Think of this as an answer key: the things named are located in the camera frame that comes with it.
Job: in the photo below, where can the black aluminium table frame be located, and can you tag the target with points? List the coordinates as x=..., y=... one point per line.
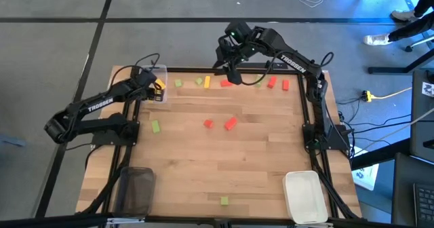
x=196, y=70

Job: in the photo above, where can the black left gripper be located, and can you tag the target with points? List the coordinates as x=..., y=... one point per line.
x=146, y=82

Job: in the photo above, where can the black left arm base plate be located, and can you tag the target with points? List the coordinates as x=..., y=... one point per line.
x=101, y=140

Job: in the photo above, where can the office chair base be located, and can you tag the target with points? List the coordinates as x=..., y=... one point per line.
x=420, y=42

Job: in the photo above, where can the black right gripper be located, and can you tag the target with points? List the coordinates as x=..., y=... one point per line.
x=230, y=51

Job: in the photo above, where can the white marker tag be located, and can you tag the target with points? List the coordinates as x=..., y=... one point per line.
x=428, y=89

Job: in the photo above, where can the person's leg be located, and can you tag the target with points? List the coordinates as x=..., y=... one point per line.
x=425, y=0
x=410, y=29

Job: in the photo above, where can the red triangular block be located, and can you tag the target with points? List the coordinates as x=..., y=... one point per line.
x=208, y=123

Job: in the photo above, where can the white plastic bin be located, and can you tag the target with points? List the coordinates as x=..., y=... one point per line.
x=305, y=197

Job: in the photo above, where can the black keyboard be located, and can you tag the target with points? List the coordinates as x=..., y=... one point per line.
x=424, y=204

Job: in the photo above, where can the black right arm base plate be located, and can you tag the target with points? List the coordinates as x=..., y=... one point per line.
x=339, y=141

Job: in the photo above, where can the dark desk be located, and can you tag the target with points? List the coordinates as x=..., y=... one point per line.
x=403, y=194

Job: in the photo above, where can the person's white shoe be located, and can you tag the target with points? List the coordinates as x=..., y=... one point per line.
x=376, y=39
x=403, y=15

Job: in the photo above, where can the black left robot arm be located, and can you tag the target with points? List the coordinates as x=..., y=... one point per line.
x=98, y=104

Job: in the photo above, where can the yellow long block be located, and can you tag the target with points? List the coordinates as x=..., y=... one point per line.
x=207, y=81

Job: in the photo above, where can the clear plastic bin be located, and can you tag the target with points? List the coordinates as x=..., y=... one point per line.
x=163, y=72

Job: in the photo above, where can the green rectangular block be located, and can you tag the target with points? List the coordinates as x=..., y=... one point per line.
x=258, y=83

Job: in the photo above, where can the white printed paper sheet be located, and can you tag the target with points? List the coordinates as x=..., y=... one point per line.
x=368, y=177

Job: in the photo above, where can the green cube block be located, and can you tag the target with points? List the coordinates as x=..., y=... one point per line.
x=224, y=201
x=178, y=83

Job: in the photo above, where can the yellow arch block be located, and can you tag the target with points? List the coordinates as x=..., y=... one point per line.
x=160, y=83

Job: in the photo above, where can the black diagonal bar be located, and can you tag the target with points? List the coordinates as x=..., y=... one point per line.
x=379, y=155

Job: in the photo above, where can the dark translucent plastic bin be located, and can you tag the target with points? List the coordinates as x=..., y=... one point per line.
x=135, y=190

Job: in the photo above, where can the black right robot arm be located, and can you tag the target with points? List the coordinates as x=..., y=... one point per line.
x=295, y=61

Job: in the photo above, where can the green half-cylinder block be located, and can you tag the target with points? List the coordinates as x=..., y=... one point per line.
x=199, y=81

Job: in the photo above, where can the green long block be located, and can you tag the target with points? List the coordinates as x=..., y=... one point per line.
x=155, y=126

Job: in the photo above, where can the black floor stand base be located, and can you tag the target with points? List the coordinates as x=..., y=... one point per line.
x=386, y=70

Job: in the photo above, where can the red rectangular block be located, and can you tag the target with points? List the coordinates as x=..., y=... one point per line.
x=272, y=82
x=231, y=123

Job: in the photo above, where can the black equipment case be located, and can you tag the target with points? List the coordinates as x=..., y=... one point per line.
x=420, y=126

